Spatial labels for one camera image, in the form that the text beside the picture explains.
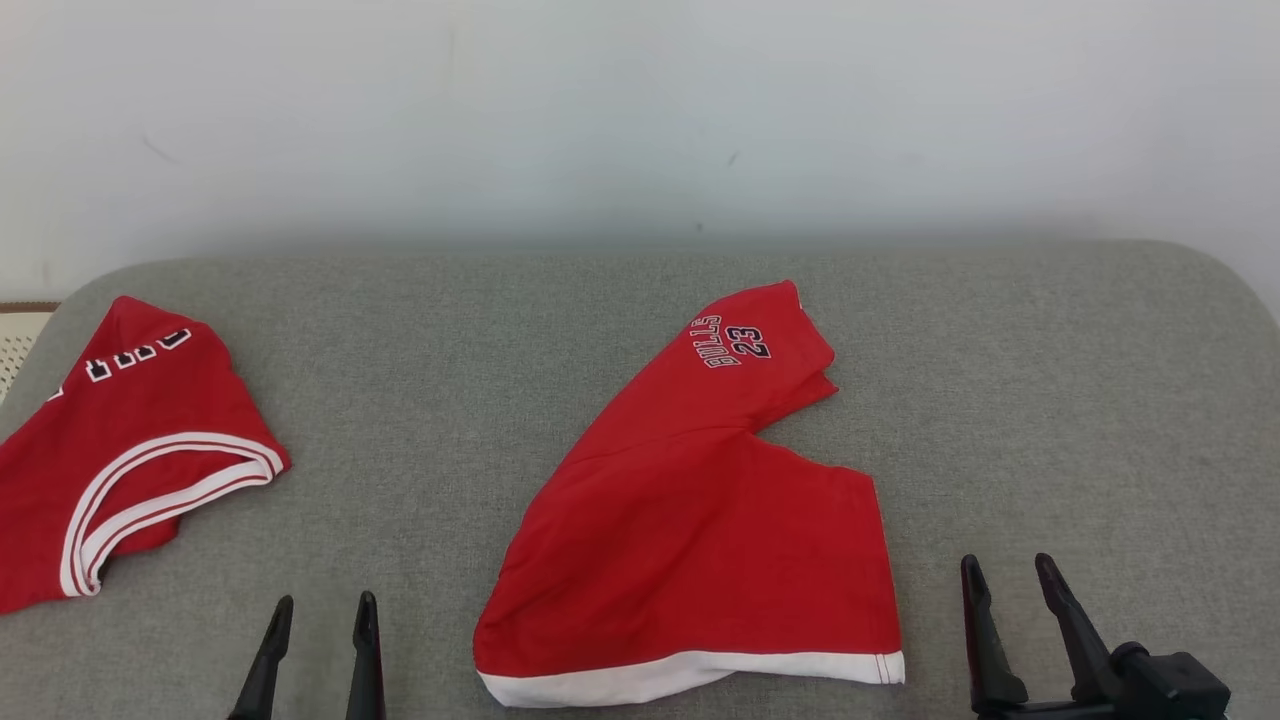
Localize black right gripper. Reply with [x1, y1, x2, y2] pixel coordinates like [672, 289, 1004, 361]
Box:
[961, 553, 1126, 720]

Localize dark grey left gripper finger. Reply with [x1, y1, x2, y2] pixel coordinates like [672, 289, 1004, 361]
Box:
[346, 591, 386, 720]
[228, 596, 294, 720]

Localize red basketball jersey white sleeves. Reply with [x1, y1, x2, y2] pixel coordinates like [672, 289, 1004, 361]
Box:
[0, 296, 291, 615]

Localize red basketball shorts white hem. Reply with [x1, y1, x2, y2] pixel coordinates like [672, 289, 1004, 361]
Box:
[473, 281, 906, 709]

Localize cream perforated laundry basket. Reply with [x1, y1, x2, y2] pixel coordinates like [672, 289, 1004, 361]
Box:
[0, 302, 61, 401]

